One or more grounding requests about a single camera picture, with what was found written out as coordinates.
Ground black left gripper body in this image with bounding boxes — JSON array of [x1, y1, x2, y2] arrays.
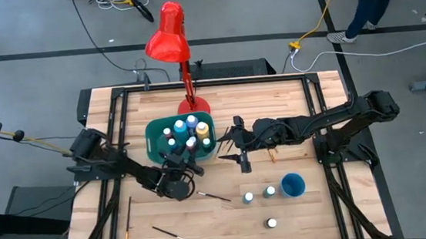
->
[[153, 162, 196, 204]]

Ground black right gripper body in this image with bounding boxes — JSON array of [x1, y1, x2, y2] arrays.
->
[[234, 112, 280, 174]]

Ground large teal paint bottle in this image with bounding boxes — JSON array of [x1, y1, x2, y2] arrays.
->
[[172, 118, 189, 139]]

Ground small light blue paint bottle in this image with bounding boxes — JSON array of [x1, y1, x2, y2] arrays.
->
[[241, 191, 255, 206]]

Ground large yellow paint bottle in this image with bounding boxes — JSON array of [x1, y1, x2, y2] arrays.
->
[[194, 121, 212, 140]]

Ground large periwinkle paint bottle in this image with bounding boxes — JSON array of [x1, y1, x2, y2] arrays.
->
[[184, 114, 200, 130]]

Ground teal plastic caddy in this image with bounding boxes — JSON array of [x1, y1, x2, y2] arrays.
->
[[143, 110, 219, 168]]

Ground long black gold-tipped paintbrush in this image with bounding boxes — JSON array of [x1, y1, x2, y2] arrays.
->
[[121, 196, 136, 239]]

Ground blue plastic cup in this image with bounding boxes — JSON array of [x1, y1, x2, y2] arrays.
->
[[278, 171, 307, 200]]

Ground black perforated metal box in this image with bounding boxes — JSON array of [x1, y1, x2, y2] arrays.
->
[[178, 56, 278, 83]]

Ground red desk lamp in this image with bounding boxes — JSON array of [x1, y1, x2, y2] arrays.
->
[[140, 0, 212, 120]]

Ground black aluminium table frame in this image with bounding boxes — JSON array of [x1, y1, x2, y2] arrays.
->
[[50, 62, 405, 239]]

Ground yellow extension cord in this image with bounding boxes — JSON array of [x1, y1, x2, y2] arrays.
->
[[283, 0, 358, 51]]

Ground black floor cable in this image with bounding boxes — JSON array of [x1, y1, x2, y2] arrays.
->
[[69, 0, 172, 90]]

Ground white floor cable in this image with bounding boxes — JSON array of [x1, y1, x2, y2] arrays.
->
[[289, 33, 426, 75]]

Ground yellow strap with black knob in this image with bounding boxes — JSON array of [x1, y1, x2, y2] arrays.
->
[[0, 125, 74, 162]]

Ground coiled white yellow cables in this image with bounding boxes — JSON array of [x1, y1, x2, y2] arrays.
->
[[88, 0, 156, 29]]

